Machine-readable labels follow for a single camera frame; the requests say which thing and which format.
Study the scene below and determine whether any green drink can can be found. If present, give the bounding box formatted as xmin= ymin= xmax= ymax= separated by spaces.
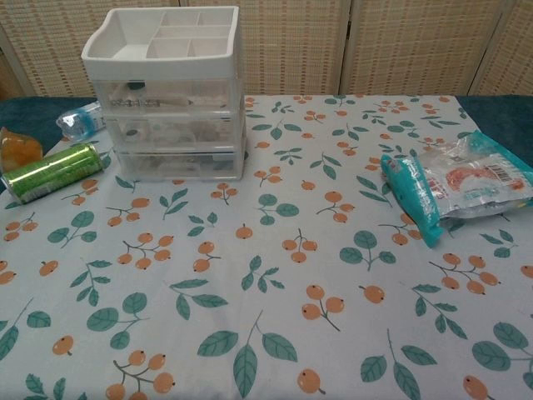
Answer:
xmin=0 ymin=142 xmax=110 ymax=204

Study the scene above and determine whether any orange fruit jelly cup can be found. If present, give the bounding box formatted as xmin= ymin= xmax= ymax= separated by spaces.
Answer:
xmin=0 ymin=127 xmax=45 ymax=173

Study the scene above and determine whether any teal clear snack bag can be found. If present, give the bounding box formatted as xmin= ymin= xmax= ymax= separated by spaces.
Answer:
xmin=379 ymin=129 xmax=533 ymax=250

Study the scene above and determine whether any woven bamboo folding screen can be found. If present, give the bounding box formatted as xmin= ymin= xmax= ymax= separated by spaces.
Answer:
xmin=0 ymin=0 xmax=533 ymax=100

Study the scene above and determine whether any clear plastic water bottle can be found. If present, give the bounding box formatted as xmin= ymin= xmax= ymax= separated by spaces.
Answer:
xmin=56 ymin=101 xmax=103 ymax=138

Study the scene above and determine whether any floral leaf fruit tablecloth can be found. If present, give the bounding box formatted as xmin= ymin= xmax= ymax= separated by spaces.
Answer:
xmin=0 ymin=94 xmax=533 ymax=400

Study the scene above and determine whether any white plastic drawer organizer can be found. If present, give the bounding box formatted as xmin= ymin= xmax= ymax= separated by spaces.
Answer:
xmin=81 ymin=7 xmax=247 ymax=183

